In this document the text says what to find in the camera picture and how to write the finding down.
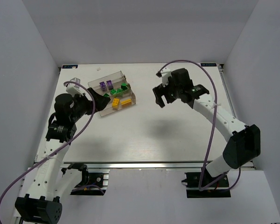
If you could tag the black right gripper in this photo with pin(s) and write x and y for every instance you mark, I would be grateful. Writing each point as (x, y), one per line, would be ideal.
(164, 92)

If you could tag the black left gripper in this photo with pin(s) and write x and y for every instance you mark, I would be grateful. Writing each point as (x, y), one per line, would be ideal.
(92, 102)

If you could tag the purple lego brick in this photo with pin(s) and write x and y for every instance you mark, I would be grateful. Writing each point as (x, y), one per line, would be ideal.
(103, 86)
(109, 85)

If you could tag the yellow patterned lego brick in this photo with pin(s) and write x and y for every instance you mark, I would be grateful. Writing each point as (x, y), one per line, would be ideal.
(116, 103)

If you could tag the yellow long lego brick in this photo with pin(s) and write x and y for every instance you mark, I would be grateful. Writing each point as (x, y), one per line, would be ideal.
(126, 103)

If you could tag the small green lego cube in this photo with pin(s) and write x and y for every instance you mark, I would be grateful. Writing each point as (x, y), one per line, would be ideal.
(124, 86)

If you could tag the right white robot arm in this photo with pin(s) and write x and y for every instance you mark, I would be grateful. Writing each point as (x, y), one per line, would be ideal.
(243, 141)

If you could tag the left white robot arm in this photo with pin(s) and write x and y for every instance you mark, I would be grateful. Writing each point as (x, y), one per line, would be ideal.
(42, 203)

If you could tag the clear tiered plastic organizer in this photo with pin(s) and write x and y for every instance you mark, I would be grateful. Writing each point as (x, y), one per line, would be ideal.
(115, 87)

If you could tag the blue label sticker left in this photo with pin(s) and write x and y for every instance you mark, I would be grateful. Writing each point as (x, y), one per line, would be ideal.
(69, 66)

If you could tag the blue label sticker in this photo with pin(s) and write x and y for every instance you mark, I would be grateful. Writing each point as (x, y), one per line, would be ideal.
(69, 66)
(208, 64)

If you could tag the blue label sticker right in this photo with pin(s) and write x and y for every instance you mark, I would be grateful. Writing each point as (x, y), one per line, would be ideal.
(208, 64)

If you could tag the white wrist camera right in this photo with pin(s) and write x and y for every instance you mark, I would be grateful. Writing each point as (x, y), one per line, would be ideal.
(164, 74)

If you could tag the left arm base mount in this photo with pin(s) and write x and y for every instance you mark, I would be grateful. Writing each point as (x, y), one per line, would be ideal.
(93, 183)

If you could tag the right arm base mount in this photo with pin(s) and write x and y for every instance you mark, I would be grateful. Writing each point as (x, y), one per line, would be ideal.
(218, 189)

